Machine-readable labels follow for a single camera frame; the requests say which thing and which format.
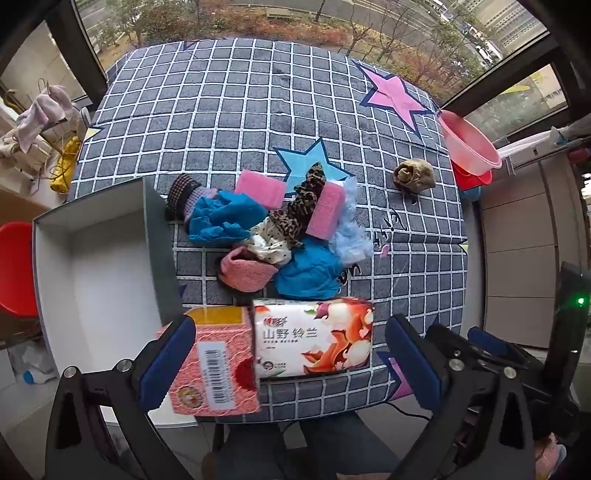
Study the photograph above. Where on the pink patterned carton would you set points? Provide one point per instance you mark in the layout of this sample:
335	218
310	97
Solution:
221	364

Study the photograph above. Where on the person's right forearm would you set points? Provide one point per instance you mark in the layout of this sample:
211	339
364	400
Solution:
551	457

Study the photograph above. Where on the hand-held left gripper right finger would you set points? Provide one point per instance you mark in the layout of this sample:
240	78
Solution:
411	360

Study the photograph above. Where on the white plastic pole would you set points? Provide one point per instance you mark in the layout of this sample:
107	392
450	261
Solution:
535	147

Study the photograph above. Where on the blue plastic basin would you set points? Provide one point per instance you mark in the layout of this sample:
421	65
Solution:
472	194

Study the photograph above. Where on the white cardboard box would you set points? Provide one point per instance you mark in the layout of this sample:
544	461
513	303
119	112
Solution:
101	277

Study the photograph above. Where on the floral tissue pack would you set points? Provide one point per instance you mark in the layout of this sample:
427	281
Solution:
314	337

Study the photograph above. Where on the red plastic basin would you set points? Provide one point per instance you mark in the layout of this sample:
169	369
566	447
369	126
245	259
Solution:
468	181

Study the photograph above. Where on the beige towel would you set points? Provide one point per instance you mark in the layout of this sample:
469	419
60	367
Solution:
9	145

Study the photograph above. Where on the white bottle with blue cap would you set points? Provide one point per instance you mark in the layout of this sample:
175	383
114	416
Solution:
44	377

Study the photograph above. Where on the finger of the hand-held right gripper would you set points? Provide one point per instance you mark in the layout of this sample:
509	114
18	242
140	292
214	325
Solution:
485	339

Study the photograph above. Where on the light blue fluffy cloth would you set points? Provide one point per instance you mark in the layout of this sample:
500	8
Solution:
351	240

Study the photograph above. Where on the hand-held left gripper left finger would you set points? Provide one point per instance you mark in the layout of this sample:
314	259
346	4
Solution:
168	360

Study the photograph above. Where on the pink sponge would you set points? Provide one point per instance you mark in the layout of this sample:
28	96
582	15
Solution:
325	212
258	189

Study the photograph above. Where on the cream polka-dot scrunchie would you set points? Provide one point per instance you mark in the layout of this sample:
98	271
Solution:
265	240

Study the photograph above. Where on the checkered star-print blanket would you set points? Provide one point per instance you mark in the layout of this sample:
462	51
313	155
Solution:
231	115

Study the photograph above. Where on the red plastic chair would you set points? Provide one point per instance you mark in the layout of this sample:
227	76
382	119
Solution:
16	267

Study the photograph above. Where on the grey white cloth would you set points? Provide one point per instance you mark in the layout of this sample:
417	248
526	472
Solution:
83	122

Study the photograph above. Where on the yellow cloth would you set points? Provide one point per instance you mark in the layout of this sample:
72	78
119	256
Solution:
64	170

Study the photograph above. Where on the black window frame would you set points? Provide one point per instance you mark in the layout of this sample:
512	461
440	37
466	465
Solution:
85	55

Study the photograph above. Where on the pink plastic basin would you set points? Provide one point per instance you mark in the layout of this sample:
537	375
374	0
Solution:
466	138

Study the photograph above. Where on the white plastic bag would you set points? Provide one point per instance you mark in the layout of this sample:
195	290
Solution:
27	355

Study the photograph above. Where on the pink knit sock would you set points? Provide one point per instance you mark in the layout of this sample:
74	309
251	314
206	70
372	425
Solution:
247	274

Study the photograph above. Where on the beige sock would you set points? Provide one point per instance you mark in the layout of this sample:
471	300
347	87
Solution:
415	175

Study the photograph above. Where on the leopard print scrunchie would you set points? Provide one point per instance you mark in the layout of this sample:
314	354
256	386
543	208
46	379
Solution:
298	203

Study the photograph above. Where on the purple striped knit sock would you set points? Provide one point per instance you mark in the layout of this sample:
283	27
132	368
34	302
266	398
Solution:
184	194

